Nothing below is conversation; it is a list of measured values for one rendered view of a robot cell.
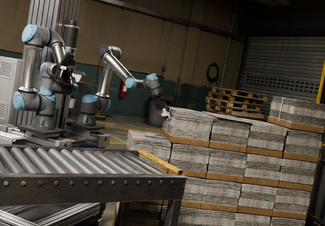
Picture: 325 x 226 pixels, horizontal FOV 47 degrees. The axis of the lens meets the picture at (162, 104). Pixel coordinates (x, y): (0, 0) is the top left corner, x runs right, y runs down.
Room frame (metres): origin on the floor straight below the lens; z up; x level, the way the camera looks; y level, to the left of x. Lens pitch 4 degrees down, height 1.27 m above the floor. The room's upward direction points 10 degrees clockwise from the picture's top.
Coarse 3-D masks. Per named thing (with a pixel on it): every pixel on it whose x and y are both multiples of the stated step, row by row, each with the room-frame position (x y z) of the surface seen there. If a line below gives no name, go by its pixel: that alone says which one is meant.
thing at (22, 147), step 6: (0, 144) 1.90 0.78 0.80; (6, 144) 1.92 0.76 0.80; (12, 144) 1.94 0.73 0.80; (48, 150) 2.01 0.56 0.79; (60, 150) 2.04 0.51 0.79; (72, 150) 2.08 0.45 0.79; (84, 150) 2.12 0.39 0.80; (90, 150) 2.14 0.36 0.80; (96, 150) 2.16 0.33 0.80; (102, 150) 2.18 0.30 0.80; (108, 150) 2.21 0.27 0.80; (114, 150) 2.24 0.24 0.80; (120, 150) 2.27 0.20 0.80; (126, 150) 2.30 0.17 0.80; (132, 150) 2.33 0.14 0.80; (138, 156) 2.32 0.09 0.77
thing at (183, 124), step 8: (176, 112) 2.69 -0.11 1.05; (184, 112) 2.69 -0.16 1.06; (176, 120) 2.68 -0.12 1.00; (184, 120) 2.69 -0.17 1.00; (192, 120) 2.71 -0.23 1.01; (200, 120) 2.71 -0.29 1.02; (208, 120) 2.72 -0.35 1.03; (168, 128) 2.80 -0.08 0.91; (176, 128) 2.68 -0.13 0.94; (184, 128) 2.70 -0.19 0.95; (192, 128) 2.71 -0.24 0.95; (200, 128) 2.72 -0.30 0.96; (208, 128) 2.73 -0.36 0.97; (176, 136) 2.68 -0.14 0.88; (184, 136) 2.70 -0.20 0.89; (192, 136) 2.71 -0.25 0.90; (200, 136) 2.72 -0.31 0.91; (208, 136) 2.73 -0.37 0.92
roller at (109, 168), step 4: (84, 152) 2.10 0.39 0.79; (88, 152) 2.08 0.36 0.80; (88, 156) 2.04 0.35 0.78; (92, 156) 2.01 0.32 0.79; (96, 156) 2.00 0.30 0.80; (92, 160) 1.98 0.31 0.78; (96, 160) 1.95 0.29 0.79; (100, 160) 1.94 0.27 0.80; (100, 164) 1.90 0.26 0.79; (104, 164) 1.88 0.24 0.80; (108, 164) 1.88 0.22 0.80; (104, 168) 1.85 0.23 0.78; (108, 168) 1.83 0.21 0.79; (112, 168) 1.82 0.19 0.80; (112, 172) 1.78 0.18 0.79; (116, 172) 1.77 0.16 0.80; (120, 172) 1.76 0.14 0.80
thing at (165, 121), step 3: (168, 108) 2.96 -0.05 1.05; (180, 108) 3.00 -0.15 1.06; (192, 111) 2.96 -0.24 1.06; (195, 111) 3.01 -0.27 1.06; (165, 117) 3.00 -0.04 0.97; (168, 117) 2.90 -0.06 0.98; (165, 120) 2.97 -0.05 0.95; (165, 123) 2.95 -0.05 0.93; (162, 126) 3.03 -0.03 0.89; (165, 126) 2.91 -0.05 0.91; (165, 129) 2.93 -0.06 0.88
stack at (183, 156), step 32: (192, 160) 2.72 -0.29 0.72; (224, 160) 2.76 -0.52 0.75; (256, 160) 2.82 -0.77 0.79; (192, 192) 2.72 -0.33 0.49; (224, 192) 2.76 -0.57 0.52; (256, 192) 2.82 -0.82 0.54; (128, 224) 2.64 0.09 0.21; (160, 224) 2.68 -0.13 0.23; (192, 224) 2.73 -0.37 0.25; (224, 224) 2.77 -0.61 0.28; (256, 224) 2.82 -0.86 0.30
